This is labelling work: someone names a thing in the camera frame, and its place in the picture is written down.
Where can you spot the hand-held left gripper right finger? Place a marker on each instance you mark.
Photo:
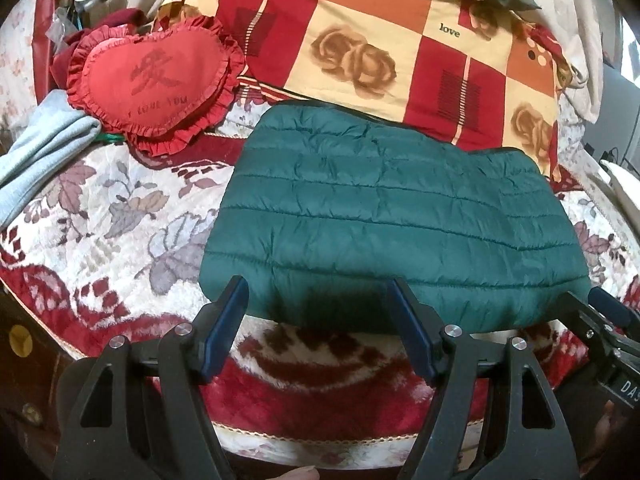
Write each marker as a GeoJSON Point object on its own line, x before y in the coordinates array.
{"type": "Point", "coordinates": [412, 325]}

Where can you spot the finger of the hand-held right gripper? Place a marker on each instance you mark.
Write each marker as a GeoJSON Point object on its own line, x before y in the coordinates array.
{"type": "Point", "coordinates": [582, 317]}
{"type": "Point", "coordinates": [612, 310]}

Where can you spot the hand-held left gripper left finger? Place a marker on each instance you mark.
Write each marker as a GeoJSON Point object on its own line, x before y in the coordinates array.
{"type": "Point", "coordinates": [225, 325]}

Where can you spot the green puffer jacket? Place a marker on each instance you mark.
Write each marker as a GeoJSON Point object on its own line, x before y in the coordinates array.
{"type": "Point", "coordinates": [375, 210]}

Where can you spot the person's right hand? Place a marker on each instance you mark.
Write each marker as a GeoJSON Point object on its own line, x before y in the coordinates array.
{"type": "Point", "coordinates": [607, 435]}

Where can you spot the person's left hand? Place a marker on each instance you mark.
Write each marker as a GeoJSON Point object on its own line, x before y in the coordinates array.
{"type": "Point", "coordinates": [300, 474]}

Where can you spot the red white floral bed blanket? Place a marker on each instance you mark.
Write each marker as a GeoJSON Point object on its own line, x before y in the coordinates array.
{"type": "Point", "coordinates": [125, 260]}

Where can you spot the grey cloth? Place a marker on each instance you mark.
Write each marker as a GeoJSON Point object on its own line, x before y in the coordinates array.
{"type": "Point", "coordinates": [45, 150]}

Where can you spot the red heart-shaped ruffled pillow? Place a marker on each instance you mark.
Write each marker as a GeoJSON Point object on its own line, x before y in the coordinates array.
{"type": "Point", "coordinates": [150, 80]}

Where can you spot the checkered rose print quilt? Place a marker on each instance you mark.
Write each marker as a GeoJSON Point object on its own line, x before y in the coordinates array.
{"type": "Point", "coordinates": [350, 20]}

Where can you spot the brown wooden bed frame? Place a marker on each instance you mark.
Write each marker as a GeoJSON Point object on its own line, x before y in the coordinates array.
{"type": "Point", "coordinates": [25, 395]}

